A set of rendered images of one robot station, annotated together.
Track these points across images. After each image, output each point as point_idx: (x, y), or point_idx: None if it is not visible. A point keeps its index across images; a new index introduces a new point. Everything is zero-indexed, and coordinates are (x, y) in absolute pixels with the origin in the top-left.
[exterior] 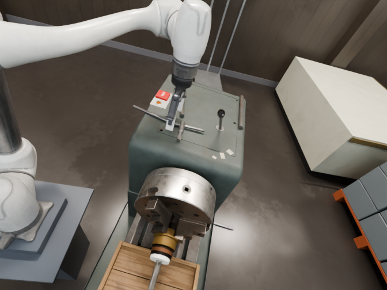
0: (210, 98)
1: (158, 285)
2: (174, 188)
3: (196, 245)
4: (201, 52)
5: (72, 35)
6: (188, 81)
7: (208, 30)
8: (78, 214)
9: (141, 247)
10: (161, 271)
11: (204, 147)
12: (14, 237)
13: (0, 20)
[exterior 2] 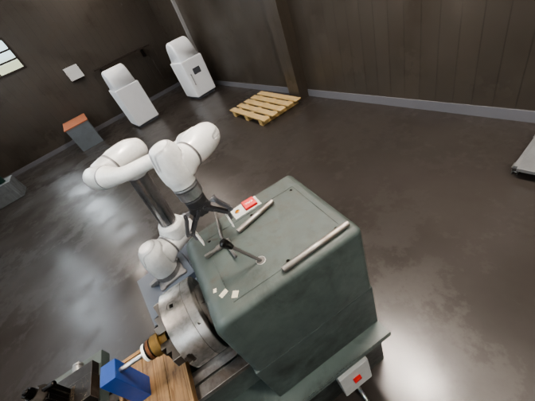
0: (298, 216)
1: (165, 382)
2: (166, 298)
3: (215, 383)
4: (172, 183)
5: (120, 173)
6: (188, 204)
7: (165, 167)
8: None
9: None
10: (175, 375)
11: (220, 275)
12: (158, 282)
13: (136, 155)
